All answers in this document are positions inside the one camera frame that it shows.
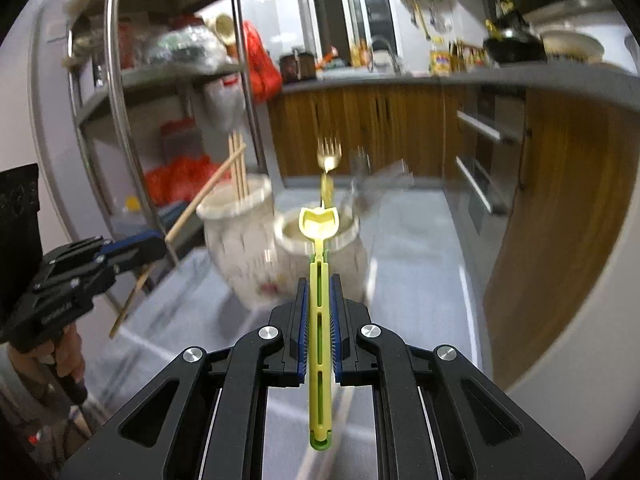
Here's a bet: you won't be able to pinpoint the green plastic utensil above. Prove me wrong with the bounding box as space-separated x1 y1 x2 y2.
307 257 333 451

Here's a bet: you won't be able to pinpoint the yellow tulip plastic utensil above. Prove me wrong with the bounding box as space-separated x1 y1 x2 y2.
298 204 340 451

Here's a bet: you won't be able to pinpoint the silver fork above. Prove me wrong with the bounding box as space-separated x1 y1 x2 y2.
358 159 413 206

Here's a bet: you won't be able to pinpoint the gold fork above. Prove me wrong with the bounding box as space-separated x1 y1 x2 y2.
317 138 342 208

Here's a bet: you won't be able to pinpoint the silver flower-end spoon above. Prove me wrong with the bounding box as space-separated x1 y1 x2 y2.
347 146 371 210

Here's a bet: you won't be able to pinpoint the kitchen faucet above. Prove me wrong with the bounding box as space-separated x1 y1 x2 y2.
368 35 402 75

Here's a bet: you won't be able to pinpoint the person left hand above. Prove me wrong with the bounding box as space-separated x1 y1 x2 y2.
8 323 86 385

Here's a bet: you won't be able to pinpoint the red plastic bag on shelf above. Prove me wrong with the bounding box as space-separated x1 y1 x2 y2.
144 155 220 207

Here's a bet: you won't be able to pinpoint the grey striped table mat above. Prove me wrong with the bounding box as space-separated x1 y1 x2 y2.
84 188 484 480

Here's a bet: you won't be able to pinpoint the red lid plastic container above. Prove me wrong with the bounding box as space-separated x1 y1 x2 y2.
160 117 204 162

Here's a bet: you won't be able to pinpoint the stainless steel shelf rack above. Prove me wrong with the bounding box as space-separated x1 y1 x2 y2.
63 0 257 240

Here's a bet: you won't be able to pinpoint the cream ceramic double utensil holder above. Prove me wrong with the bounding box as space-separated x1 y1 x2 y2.
195 173 370 311

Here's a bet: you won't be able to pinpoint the white hanging plastic bag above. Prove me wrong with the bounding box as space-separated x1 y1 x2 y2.
203 76 246 134

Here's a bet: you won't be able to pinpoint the clear bag on shelf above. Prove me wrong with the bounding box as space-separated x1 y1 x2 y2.
140 25 229 70

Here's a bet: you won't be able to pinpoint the red hanging plastic bag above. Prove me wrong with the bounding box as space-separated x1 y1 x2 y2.
243 21 283 103

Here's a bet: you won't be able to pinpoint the built-in steel oven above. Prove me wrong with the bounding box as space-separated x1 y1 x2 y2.
442 84 526 281

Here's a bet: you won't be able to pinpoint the electric pressure cooker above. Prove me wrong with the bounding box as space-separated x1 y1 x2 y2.
279 49 317 84

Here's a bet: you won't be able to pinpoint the wooden base cabinets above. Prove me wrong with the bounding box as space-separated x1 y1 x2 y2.
268 84 639 387

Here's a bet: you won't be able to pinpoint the yellow oil bottle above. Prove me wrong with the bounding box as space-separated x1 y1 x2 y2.
430 36 451 77

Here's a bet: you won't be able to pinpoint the black wok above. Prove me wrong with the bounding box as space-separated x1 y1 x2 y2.
483 20 547 66

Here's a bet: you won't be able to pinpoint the window with metal frame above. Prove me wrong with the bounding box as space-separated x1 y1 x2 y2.
298 0 401 64

